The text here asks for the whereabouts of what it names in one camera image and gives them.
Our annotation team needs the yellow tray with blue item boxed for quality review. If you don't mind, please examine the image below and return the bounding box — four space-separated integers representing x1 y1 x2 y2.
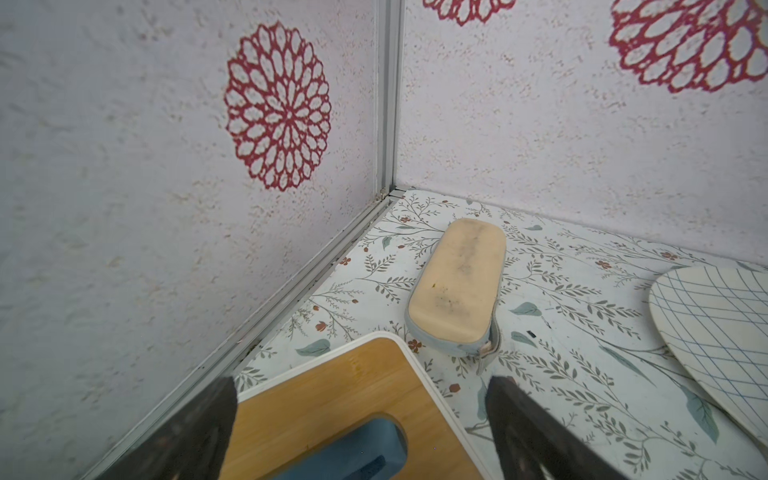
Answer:
220 332 492 479

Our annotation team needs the plaid beige plate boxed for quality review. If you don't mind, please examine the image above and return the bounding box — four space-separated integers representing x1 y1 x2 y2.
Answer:
648 265 767 447

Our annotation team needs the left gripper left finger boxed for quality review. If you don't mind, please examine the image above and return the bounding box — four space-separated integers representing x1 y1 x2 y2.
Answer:
99 377 238 480

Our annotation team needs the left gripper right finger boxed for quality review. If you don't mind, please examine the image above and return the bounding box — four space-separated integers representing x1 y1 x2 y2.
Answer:
484 376 624 479

